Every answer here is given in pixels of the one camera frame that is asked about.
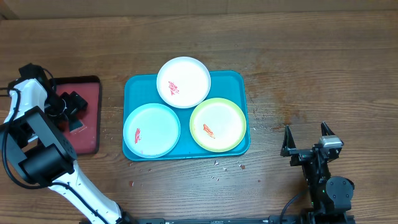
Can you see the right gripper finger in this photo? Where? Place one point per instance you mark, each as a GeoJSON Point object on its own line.
{"type": "Point", "coordinates": [288, 143]}
{"type": "Point", "coordinates": [326, 131]}

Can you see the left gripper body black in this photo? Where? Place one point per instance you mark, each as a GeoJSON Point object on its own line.
{"type": "Point", "coordinates": [60, 106]}

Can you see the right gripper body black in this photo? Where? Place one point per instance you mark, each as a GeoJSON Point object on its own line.
{"type": "Point", "coordinates": [303, 155]}

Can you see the dark green sponge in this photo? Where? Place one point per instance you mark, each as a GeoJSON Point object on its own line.
{"type": "Point", "coordinates": [75, 125]}

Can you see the light blue plate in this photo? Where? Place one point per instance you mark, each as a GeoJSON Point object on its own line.
{"type": "Point", "coordinates": [151, 130]}

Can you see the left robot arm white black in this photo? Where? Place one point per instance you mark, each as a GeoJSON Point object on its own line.
{"type": "Point", "coordinates": [49, 120]}

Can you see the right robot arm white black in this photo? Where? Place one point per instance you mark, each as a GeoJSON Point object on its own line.
{"type": "Point", "coordinates": [330, 195]}

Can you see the black tray with red liquid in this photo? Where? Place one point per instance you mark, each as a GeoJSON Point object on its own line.
{"type": "Point", "coordinates": [87, 140]}

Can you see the teal plastic tray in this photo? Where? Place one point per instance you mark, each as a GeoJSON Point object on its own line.
{"type": "Point", "coordinates": [141, 89]}

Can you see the green rimmed plate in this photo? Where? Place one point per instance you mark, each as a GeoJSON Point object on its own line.
{"type": "Point", "coordinates": [218, 125]}

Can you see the white plate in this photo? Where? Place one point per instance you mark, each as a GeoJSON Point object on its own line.
{"type": "Point", "coordinates": [183, 82]}

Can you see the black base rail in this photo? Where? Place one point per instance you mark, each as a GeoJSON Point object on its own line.
{"type": "Point", "coordinates": [272, 219]}

